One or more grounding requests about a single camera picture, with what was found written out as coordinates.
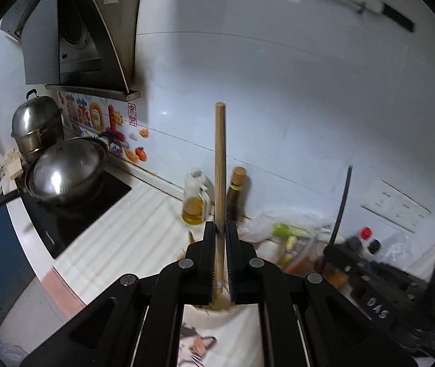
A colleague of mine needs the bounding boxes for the black cooktop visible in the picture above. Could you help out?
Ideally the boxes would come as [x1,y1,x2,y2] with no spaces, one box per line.
[19,168,132,260]

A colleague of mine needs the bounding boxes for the clear cooking oil bottle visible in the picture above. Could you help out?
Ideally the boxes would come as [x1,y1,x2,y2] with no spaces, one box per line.
[181,168,212,224]

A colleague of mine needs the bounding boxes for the black range hood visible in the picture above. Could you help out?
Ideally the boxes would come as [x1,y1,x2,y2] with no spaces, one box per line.
[0,0,145,102]

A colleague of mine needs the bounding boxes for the stainless steamer pot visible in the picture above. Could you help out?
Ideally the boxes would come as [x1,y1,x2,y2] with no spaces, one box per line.
[11,89,64,163]

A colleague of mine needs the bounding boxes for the green scallion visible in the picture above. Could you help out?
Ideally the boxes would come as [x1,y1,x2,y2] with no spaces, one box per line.
[273,224,333,238]

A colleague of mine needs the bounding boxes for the white wall socket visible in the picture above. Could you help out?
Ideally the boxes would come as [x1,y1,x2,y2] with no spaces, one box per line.
[408,202,431,234]
[362,180,394,215]
[389,194,413,224]

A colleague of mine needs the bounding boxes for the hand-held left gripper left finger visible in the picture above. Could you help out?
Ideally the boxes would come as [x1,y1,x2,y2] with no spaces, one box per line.
[19,221,218,367]

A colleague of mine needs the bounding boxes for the light wooden chopstick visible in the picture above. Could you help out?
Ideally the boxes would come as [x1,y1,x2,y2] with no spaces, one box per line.
[212,102,227,302]

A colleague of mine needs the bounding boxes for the black chopstick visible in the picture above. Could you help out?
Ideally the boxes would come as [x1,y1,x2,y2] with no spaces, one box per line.
[330,164,353,246]

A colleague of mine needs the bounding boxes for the colourful wall stickers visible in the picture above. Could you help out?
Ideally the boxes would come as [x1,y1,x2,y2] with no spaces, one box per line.
[57,91,150,164]

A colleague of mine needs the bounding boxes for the crumpled clear plastic bag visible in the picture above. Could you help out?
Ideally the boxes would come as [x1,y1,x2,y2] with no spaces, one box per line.
[378,233,435,280]

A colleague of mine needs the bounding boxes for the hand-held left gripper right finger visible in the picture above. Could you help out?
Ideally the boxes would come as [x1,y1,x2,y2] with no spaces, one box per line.
[225,221,418,367]

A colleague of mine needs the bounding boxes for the soy sauce bottle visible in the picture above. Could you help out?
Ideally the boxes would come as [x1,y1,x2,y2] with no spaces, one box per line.
[359,227,382,255]

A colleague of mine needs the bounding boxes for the dark glass bottle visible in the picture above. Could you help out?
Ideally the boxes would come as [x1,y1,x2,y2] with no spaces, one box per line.
[227,167,246,222]

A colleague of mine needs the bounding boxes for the wok with steel lid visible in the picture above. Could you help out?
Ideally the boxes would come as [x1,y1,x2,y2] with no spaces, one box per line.
[0,137,110,215]

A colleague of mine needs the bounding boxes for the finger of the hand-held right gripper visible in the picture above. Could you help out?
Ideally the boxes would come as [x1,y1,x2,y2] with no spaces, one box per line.
[323,244,356,273]

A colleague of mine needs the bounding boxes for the yellow box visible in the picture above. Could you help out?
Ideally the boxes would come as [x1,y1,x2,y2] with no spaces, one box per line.
[280,237,298,266]

